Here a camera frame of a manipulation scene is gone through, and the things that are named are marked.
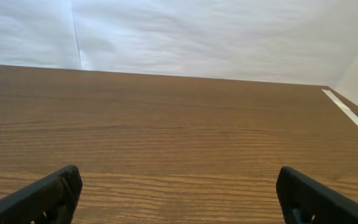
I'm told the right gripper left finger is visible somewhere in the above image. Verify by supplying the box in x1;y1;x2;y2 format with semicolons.
0;164;83;224

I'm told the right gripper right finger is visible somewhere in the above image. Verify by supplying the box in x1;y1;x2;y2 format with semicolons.
275;166;358;224

